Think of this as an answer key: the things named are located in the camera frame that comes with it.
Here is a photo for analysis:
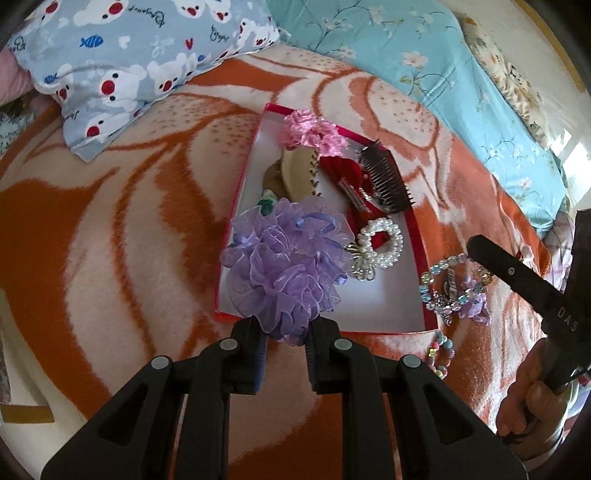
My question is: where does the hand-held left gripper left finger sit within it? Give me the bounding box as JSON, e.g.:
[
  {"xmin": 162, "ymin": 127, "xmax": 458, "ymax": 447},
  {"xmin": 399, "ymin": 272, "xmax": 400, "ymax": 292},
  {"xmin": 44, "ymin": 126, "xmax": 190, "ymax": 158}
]
[{"xmin": 41, "ymin": 316, "xmax": 269, "ymax": 480}]

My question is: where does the lilac ruffled scrunchie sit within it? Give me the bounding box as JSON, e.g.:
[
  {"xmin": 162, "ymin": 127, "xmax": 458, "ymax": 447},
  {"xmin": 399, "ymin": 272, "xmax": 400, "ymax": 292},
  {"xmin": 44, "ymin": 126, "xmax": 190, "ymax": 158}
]
[{"xmin": 459, "ymin": 293, "xmax": 491, "ymax": 324}]

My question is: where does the cream floral pillow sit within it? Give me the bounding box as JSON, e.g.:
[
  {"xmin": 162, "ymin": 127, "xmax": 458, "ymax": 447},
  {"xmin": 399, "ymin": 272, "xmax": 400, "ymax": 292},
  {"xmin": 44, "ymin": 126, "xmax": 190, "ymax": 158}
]
[{"xmin": 462, "ymin": 14, "xmax": 555, "ymax": 148}]

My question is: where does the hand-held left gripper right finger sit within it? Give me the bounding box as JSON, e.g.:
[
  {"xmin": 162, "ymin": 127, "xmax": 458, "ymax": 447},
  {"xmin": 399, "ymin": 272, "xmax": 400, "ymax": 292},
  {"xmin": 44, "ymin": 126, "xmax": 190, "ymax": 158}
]
[{"xmin": 305, "ymin": 318, "xmax": 529, "ymax": 480}]

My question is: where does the metal hair claw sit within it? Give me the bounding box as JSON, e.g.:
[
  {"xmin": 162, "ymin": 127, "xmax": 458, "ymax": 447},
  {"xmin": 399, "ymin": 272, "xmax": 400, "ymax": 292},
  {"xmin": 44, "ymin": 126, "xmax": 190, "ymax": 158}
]
[{"xmin": 346, "ymin": 244, "xmax": 377, "ymax": 281}]

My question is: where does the black comb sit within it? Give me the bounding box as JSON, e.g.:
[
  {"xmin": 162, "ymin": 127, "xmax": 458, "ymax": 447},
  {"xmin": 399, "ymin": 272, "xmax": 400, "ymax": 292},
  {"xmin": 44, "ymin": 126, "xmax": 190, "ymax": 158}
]
[{"xmin": 358, "ymin": 140, "xmax": 416, "ymax": 213}]

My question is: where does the orange and white blanket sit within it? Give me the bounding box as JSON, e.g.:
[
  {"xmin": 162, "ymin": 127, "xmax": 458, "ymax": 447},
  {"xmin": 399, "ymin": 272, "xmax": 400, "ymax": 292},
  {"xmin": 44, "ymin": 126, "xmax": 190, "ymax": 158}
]
[{"xmin": 0, "ymin": 48, "xmax": 568, "ymax": 480}]

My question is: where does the bear print pillow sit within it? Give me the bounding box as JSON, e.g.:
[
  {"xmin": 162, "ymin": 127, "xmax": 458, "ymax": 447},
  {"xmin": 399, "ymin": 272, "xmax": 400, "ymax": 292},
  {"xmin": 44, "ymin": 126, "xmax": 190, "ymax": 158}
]
[{"xmin": 9, "ymin": 0, "xmax": 282, "ymax": 162}]

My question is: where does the pearl bead scrunchie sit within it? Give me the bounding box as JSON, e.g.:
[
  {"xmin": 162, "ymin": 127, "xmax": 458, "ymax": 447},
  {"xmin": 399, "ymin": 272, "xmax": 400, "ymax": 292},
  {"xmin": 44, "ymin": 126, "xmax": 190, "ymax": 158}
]
[{"xmin": 355, "ymin": 219, "xmax": 404, "ymax": 268}]

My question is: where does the blue floral quilt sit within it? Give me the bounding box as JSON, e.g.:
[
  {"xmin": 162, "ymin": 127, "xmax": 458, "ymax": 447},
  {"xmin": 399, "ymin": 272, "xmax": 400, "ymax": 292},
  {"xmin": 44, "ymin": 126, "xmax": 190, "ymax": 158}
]
[{"xmin": 265, "ymin": 0, "xmax": 571, "ymax": 236}]

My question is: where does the colourful bead bracelet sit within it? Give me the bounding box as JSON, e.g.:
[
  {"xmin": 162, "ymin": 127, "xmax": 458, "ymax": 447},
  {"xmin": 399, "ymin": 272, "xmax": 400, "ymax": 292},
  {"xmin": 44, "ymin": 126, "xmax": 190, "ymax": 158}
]
[{"xmin": 427, "ymin": 332, "xmax": 455, "ymax": 379}]

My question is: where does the red bow hair clip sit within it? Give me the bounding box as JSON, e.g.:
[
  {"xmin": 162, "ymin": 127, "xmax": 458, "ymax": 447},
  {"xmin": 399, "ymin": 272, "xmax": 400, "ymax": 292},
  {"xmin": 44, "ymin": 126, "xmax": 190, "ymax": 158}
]
[{"xmin": 318, "ymin": 154, "xmax": 370, "ymax": 213}]

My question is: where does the pink scrunchie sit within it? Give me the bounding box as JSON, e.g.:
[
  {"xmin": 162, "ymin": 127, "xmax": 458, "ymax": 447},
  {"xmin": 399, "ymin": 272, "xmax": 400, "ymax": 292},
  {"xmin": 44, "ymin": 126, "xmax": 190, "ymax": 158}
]
[{"xmin": 281, "ymin": 111, "xmax": 349, "ymax": 155}]

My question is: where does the purple organza scrunchie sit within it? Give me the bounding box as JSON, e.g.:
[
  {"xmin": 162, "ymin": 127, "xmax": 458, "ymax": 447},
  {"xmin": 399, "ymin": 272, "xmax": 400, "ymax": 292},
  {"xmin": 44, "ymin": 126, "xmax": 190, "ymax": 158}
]
[{"xmin": 221, "ymin": 196, "xmax": 354, "ymax": 347}]

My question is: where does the purple plaid pillow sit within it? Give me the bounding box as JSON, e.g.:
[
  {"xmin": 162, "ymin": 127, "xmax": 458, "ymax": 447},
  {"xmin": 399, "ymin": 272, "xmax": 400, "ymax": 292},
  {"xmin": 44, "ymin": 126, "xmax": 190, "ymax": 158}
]
[{"xmin": 542, "ymin": 210, "xmax": 575, "ymax": 287}]

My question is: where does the cream stitched hair accessory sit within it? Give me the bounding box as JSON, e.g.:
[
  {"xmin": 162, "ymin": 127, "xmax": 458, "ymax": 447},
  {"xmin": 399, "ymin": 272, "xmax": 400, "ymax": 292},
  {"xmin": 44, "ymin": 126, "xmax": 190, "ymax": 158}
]
[{"xmin": 281, "ymin": 147, "xmax": 320, "ymax": 198}]

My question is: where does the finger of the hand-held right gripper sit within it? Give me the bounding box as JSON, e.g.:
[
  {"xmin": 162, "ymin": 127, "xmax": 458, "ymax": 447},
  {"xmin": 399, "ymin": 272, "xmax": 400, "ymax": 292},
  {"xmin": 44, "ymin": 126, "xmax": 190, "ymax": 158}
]
[{"xmin": 466, "ymin": 234, "xmax": 551, "ymax": 306}]

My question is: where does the clear crystal bead bracelet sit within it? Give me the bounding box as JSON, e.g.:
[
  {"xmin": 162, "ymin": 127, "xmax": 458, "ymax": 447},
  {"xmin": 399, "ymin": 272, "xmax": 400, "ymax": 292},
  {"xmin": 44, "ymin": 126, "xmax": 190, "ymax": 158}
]
[{"xmin": 419, "ymin": 255, "xmax": 492, "ymax": 319}]

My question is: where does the red jewelry box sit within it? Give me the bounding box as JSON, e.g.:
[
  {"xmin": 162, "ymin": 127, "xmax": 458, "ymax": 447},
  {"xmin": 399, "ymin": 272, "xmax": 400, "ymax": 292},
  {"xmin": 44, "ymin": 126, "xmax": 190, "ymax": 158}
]
[{"xmin": 213, "ymin": 102, "xmax": 439, "ymax": 334}]

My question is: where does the person's right hand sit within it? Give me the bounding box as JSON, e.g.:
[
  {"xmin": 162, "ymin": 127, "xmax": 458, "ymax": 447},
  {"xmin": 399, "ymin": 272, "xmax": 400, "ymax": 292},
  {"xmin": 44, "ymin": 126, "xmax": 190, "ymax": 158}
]
[{"xmin": 495, "ymin": 342, "xmax": 568, "ymax": 446}]

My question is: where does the floral patterned cloth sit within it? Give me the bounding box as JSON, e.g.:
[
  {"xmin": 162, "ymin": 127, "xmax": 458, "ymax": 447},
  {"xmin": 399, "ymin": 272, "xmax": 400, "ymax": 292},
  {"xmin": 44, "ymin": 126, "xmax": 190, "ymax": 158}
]
[{"xmin": 0, "ymin": 106, "xmax": 33, "ymax": 153}]

